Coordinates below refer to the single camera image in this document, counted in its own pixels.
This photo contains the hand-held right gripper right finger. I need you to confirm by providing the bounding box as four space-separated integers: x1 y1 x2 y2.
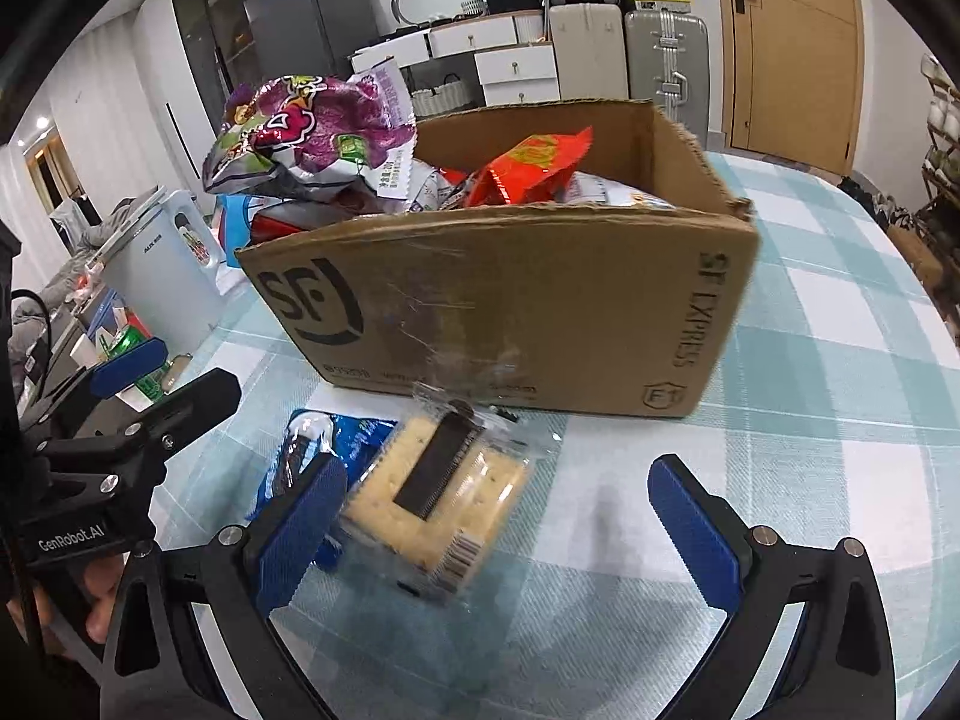
649 454 897 720

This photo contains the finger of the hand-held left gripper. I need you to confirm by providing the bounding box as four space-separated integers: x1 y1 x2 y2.
34 369 242 496
37 337 167 428

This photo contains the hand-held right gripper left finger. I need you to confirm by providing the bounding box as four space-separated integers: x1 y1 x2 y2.
97 454 350 720

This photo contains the clear cracker pack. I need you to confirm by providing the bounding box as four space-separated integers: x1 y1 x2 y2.
330 382 560 605

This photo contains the blue snack packet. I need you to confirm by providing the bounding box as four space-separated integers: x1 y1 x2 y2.
255 409 402 571

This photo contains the small dark red snack packet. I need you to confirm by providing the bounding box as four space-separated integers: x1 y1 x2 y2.
251 199 361 242

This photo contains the brown cardboard box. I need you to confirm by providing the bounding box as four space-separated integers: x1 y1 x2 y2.
236 97 762 421

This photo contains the purple snack bag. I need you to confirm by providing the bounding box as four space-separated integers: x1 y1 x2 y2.
202 64 417 218

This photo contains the silver red snack bag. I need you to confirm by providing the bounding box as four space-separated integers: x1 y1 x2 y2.
409 161 470 212

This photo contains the red white snack bag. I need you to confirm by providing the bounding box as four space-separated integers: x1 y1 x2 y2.
566 172 668 211

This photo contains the orange red snack bag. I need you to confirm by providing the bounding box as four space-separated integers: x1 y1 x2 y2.
465 127 593 207

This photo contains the person's left hand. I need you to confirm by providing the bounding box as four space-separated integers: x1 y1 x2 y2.
7 551 134 661

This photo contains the green drink can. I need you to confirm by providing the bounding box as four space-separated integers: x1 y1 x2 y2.
109 326 170 410

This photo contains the white floor appliance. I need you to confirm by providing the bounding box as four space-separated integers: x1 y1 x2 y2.
105 189 226 361

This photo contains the checked teal white tablecloth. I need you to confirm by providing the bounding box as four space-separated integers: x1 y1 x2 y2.
146 150 960 720

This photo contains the blue cartoon tote bag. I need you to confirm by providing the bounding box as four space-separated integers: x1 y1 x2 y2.
212 193 260 260

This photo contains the dark glass cabinet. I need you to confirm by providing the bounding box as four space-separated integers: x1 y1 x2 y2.
169 0 256 121

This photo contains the small cardboard floor box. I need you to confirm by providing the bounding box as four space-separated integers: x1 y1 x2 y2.
889 229 946 293

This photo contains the dark grey refrigerator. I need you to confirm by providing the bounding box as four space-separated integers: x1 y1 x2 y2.
244 0 359 80

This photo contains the white woven basket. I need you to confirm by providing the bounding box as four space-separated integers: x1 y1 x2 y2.
409 75 473 117

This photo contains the wooden shoe rack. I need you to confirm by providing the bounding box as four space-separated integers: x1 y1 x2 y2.
919 52 960 211

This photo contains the white drawer cabinet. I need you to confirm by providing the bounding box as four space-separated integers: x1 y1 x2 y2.
351 11 560 107

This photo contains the silver suitcase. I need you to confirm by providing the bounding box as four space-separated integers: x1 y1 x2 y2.
624 11 710 140

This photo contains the wooden door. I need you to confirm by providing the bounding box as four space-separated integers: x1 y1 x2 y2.
711 0 863 173

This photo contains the cream suitcase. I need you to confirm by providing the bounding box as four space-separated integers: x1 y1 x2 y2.
547 4 629 101

